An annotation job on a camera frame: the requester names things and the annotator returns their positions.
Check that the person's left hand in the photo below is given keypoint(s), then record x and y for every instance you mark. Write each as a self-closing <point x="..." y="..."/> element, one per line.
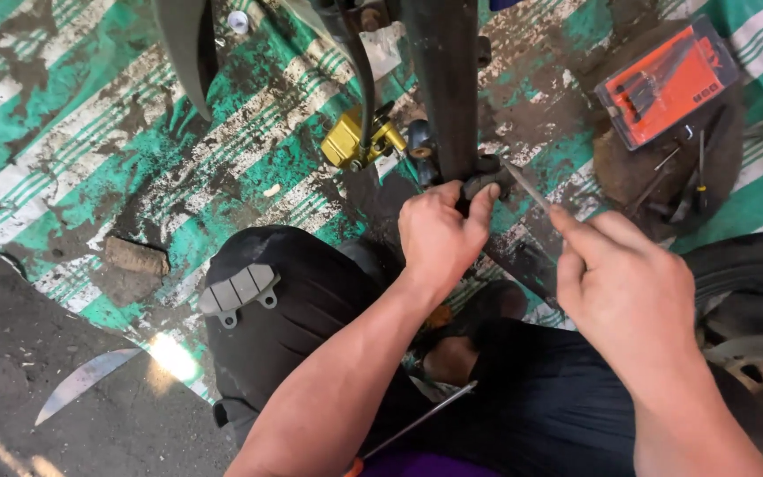
<point x="438" y="238"/>

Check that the person's right hand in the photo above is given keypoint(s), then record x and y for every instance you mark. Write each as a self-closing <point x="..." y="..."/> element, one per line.
<point x="633" y="298"/>

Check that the dark brake pad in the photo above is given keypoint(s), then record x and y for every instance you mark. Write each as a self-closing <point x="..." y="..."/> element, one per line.
<point x="482" y="182"/>

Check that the thin metal file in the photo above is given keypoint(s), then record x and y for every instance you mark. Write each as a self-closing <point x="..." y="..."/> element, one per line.
<point x="528" y="187"/>

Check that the black cylindrical bushing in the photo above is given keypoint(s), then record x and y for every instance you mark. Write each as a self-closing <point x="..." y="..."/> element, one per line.
<point x="421" y="149"/>

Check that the dark metal tool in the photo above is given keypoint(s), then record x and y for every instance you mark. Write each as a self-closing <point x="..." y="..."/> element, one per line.
<point x="650" y="191"/>

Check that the black motorcycle tyre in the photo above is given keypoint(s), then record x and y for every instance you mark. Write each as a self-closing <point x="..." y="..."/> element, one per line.
<point x="746" y="265"/>

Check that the person's foot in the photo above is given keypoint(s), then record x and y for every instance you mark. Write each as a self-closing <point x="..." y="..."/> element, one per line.
<point x="451" y="361"/>

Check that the gold brake caliper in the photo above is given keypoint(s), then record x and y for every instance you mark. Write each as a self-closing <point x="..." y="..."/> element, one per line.
<point x="348" y="142"/>

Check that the black yellow screwdriver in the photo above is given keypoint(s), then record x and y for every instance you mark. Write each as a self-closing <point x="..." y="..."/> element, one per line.
<point x="702" y="172"/>

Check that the small metal hex key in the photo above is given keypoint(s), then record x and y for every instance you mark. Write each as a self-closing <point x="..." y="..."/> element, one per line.
<point x="669" y="157"/>

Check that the metal brake disc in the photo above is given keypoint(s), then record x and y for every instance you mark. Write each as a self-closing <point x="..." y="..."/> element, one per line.
<point x="762" y="368"/>

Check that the black fork tube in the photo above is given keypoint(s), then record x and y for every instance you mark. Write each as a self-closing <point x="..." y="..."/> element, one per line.
<point x="444" y="86"/>

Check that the person's black trousers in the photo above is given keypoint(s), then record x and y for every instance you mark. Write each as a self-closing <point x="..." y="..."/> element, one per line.
<point x="289" y="344"/>

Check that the white plastic scrap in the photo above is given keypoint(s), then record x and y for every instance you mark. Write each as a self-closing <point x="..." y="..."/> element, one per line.
<point x="381" y="53"/>

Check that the grey brake pad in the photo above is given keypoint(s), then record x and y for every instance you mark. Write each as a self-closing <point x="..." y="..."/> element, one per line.
<point x="236" y="288"/>

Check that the orange hex key case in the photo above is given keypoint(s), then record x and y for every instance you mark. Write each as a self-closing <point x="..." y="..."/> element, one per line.
<point x="669" y="83"/>

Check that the white bottle cap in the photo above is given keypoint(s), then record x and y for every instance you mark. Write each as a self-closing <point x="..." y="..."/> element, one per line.
<point x="238" y="21"/>

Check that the brown wooden block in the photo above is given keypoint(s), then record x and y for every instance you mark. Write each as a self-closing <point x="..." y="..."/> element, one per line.
<point x="136" y="257"/>

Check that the black mudguard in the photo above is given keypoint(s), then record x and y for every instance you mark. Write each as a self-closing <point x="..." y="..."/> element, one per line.
<point x="186" y="46"/>

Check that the green white striped tarp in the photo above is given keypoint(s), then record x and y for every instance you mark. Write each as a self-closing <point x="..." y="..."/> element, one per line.
<point x="90" y="132"/>

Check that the white curved plastic strip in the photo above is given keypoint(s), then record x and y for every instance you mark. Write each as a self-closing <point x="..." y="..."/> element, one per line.
<point x="83" y="381"/>

